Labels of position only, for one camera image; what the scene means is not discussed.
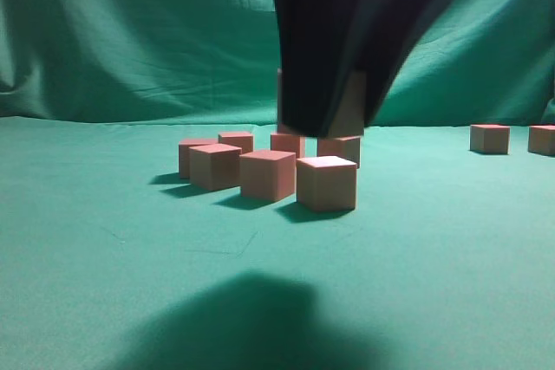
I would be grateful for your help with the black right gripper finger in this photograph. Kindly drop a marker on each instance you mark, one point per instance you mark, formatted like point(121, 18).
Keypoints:
point(312, 35)

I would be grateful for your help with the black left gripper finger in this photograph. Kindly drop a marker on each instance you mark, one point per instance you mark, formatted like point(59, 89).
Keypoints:
point(381, 36)

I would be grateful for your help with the carried cube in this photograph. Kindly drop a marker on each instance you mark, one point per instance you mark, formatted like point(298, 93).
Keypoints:
point(349, 117)
point(267, 174)

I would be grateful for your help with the placed cube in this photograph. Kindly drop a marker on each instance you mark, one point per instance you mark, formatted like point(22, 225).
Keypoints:
point(348, 148)
point(243, 140)
point(285, 142)

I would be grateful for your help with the column cube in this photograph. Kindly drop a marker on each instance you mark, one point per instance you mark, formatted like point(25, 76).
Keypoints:
point(489, 139)
point(326, 183)
point(541, 140)
point(214, 167)

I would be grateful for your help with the green backdrop cloth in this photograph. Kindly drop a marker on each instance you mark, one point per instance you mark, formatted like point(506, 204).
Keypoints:
point(215, 61)

